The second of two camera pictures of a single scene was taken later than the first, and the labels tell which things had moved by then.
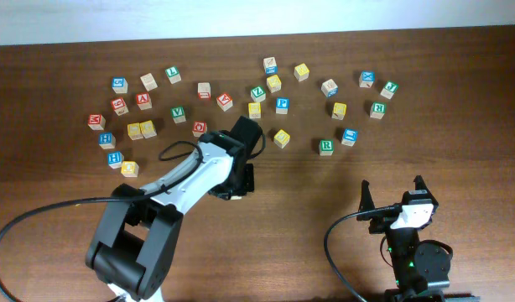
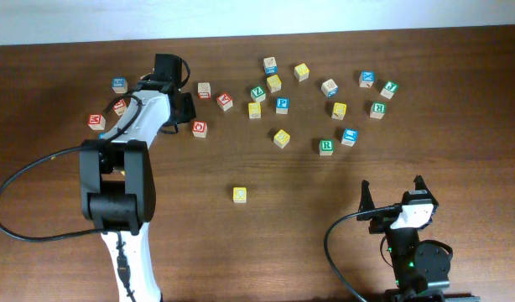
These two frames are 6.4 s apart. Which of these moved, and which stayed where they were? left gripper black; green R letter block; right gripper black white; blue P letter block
Moved: left gripper black
Stayed: green R letter block; right gripper black white; blue P letter block
